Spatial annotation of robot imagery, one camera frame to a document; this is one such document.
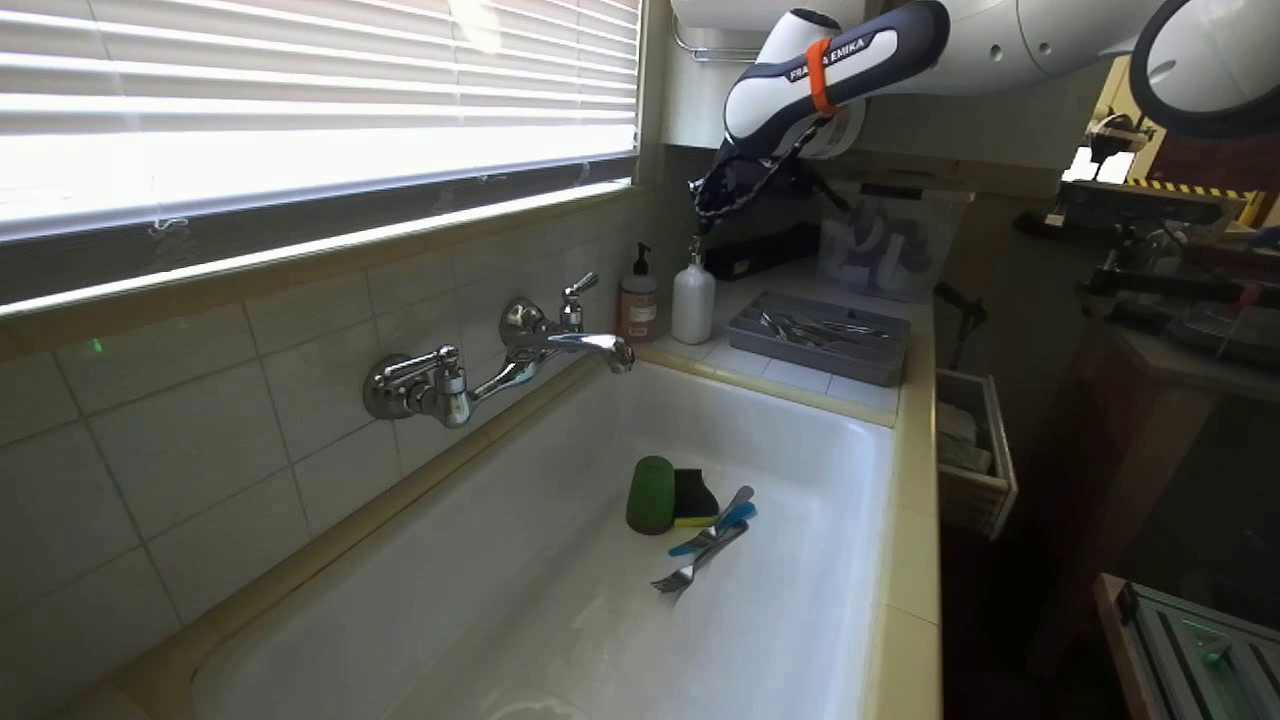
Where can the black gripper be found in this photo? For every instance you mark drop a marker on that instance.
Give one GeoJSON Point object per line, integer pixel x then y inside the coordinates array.
{"type": "Point", "coordinates": [762, 160]}

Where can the white pump bottle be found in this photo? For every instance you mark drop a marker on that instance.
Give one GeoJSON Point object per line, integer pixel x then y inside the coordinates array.
{"type": "Point", "coordinates": [694, 305]}

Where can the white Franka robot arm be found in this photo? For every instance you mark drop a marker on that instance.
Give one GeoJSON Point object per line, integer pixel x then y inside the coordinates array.
{"type": "Point", "coordinates": [1014, 42]}

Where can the amber pump bottle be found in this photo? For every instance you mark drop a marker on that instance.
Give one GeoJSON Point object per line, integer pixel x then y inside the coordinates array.
{"type": "Point", "coordinates": [641, 305]}

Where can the black countertop appliance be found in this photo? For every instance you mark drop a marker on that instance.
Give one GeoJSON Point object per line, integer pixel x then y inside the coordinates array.
{"type": "Point", "coordinates": [766, 255]}

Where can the clear plastic dish container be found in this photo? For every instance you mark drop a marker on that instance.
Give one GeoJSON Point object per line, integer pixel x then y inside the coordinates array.
{"type": "Point", "coordinates": [881, 255]}

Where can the grey cutlery tray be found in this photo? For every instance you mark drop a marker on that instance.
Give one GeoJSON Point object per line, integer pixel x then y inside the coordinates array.
{"type": "Point", "coordinates": [824, 355]}

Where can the black and yellow sponge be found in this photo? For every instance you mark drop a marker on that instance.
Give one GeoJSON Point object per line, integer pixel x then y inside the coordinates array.
{"type": "Point", "coordinates": [694, 495]}

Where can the green plastic cup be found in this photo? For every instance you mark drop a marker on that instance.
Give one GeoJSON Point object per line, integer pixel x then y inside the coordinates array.
{"type": "Point", "coordinates": [649, 498]}

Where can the silver fork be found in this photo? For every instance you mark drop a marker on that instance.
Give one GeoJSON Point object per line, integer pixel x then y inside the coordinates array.
{"type": "Point", "coordinates": [694, 568]}

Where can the open white drawer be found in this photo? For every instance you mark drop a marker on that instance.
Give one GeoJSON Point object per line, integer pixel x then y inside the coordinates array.
{"type": "Point", "coordinates": [978, 454]}

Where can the white window blind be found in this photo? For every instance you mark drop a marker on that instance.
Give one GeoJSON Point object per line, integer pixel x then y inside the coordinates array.
{"type": "Point", "coordinates": [304, 104]}

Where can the white sink basin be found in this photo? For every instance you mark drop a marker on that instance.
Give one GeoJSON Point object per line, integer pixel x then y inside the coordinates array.
{"type": "Point", "coordinates": [563, 612]}

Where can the cluttered dark workbench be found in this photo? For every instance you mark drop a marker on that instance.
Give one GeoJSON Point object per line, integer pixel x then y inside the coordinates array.
{"type": "Point", "coordinates": [1173, 305]}

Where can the green metal cart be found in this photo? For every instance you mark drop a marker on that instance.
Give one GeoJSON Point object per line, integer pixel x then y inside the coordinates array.
{"type": "Point", "coordinates": [1203, 655]}

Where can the chrome wall faucet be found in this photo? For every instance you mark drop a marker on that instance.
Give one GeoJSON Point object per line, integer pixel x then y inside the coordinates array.
{"type": "Point", "coordinates": [526, 327]}

